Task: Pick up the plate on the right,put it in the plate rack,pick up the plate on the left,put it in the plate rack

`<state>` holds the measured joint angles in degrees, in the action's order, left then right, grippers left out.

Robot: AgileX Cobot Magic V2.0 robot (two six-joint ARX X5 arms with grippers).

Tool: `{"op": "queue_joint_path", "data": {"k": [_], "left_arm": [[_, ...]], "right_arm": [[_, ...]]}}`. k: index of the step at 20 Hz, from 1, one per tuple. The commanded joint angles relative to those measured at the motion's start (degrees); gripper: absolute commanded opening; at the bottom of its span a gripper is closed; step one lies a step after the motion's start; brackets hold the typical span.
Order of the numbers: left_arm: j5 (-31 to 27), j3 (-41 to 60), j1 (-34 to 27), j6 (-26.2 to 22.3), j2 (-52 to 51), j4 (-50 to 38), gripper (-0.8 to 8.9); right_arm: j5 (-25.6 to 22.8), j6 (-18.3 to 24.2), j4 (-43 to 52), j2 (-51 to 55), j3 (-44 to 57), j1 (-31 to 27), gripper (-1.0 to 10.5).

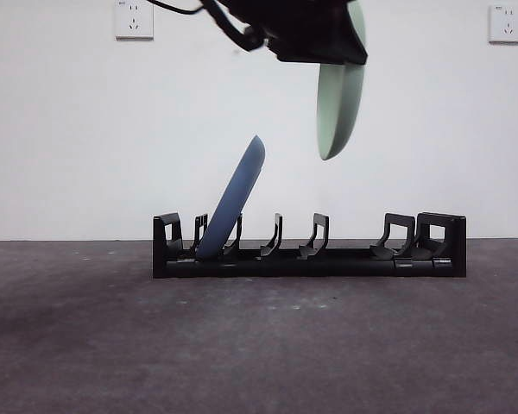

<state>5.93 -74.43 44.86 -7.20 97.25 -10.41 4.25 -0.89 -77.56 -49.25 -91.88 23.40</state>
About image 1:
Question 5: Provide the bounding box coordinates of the white wall power outlet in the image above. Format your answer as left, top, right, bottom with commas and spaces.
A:
114, 0, 155, 42
489, 3, 518, 45

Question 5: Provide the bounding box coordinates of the black plate rack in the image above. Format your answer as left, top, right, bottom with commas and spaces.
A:
152, 211, 468, 279

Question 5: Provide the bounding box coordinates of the blue round plate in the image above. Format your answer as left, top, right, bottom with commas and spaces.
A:
196, 135, 267, 262

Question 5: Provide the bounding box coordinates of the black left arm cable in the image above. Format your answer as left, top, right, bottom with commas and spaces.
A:
145, 0, 268, 53

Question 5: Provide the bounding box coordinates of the pale green round plate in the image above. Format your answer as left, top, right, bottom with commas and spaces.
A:
316, 0, 368, 162

